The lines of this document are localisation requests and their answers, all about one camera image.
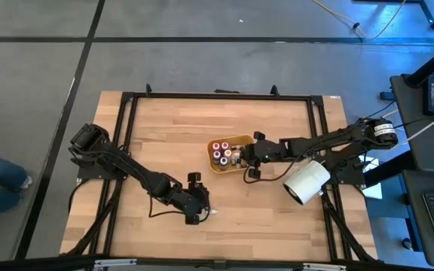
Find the large dark-tip food coloring bottle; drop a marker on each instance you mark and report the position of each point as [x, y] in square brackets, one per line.
[223, 162]

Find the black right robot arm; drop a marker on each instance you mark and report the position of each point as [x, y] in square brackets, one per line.
[315, 143]

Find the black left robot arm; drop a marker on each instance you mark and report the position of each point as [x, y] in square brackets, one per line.
[126, 165]

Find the small pink-label dropper bottle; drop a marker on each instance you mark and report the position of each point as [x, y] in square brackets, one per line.
[236, 154]

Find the large pink food coloring bottle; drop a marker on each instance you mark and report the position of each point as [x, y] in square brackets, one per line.
[225, 145]

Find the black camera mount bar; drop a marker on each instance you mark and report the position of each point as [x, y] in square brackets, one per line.
[217, 264]

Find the yellow plastic bin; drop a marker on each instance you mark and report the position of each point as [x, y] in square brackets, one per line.
[217, 167]

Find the large violet food coloring bottle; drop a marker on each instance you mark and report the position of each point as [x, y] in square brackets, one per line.
[217, 154]

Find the black aluminium table frame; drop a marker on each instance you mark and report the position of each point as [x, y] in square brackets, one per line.
[220, 96]

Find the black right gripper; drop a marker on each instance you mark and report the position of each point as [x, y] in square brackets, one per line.
[260, 154]

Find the black desk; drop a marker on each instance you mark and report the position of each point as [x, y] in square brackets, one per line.
[428, 150]

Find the black pole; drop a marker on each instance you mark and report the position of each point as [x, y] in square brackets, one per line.
[431, 64]

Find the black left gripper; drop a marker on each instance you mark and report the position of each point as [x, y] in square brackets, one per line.
[192, 199]

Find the large yellow food coloring bottle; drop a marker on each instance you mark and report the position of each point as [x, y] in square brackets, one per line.
[228, 153]

